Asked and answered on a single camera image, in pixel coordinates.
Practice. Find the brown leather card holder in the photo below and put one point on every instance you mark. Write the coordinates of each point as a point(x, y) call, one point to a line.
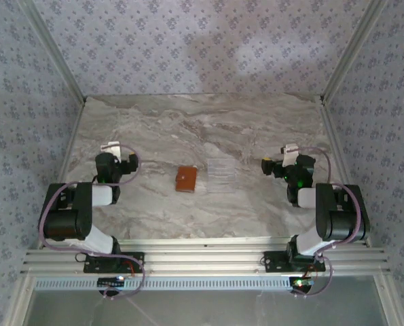
point(185, 179)

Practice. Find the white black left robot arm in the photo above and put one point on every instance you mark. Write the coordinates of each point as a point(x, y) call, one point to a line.
point(66, 224)

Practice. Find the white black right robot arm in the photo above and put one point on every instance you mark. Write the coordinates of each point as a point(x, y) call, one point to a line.
point(337, 220)

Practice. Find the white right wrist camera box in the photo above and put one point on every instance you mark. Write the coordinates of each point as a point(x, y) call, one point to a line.
point(290, 154)

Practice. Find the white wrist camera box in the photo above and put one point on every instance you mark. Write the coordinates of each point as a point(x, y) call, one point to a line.
point(111, 148)
point(290, 154)

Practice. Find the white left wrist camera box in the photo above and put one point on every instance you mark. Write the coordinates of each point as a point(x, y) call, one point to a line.
point(111, 148)

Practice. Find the aluminium side rail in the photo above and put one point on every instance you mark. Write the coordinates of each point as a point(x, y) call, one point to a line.
point(73, 136)
point(334, 136)

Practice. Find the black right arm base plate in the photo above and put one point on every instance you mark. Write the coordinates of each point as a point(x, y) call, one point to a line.
point(276, 263)

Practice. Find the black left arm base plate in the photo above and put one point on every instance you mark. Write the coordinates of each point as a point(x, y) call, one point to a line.
point(133, 263)

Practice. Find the aluminium front rail frame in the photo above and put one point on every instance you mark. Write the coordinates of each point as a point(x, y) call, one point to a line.
point(205, 258)

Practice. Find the aluminium frame post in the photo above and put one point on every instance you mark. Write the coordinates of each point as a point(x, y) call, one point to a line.
point(351, 51)
point(55, 51)

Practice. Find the aluminium frame leg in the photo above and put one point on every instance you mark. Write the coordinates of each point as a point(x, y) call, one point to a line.
point(20, 302)
point(388, 302)

